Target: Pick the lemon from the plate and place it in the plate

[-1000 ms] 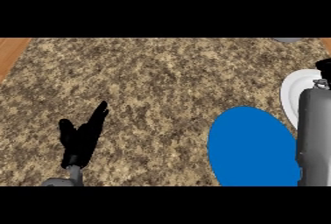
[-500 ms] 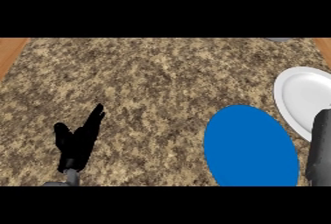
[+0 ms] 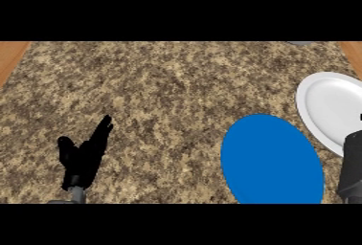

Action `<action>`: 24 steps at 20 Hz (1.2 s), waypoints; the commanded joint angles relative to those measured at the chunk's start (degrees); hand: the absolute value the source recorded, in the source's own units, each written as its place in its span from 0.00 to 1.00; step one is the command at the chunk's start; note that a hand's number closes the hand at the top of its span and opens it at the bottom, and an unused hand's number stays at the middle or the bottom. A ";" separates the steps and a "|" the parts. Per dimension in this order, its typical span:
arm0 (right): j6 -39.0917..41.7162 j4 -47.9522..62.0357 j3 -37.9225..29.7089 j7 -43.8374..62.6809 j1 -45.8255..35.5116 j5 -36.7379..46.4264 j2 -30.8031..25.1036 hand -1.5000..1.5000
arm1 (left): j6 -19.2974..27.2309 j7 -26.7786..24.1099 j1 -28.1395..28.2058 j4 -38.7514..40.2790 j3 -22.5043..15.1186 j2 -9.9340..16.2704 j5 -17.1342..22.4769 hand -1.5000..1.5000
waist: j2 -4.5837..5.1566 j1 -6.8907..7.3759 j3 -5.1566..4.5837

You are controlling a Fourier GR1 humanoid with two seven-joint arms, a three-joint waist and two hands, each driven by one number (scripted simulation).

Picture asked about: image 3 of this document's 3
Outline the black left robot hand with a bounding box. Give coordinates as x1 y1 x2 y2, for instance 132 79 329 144
57 114 116 192

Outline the white plate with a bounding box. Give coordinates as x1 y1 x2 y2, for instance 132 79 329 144
295 71 362 158

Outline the blue plate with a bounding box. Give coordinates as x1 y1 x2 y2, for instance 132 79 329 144
219 113 327 205

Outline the grey object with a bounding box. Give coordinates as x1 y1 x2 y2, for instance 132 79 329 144
286 40 317 46

